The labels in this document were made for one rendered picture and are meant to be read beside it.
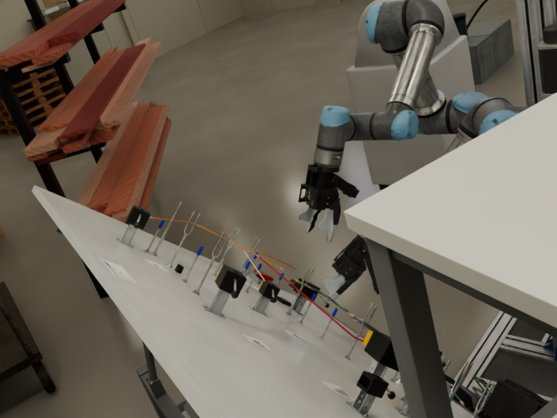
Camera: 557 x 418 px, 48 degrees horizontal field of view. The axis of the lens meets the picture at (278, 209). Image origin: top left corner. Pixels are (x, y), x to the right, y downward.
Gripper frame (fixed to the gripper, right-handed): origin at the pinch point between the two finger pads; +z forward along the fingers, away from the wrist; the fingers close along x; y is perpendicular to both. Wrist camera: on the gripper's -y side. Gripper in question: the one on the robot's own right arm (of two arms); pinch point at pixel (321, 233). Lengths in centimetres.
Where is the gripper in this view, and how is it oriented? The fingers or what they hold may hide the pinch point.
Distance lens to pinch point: 176.2
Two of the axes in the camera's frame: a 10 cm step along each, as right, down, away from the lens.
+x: 6.0, 3.1, -7.4
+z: -1.4, 9.5, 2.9
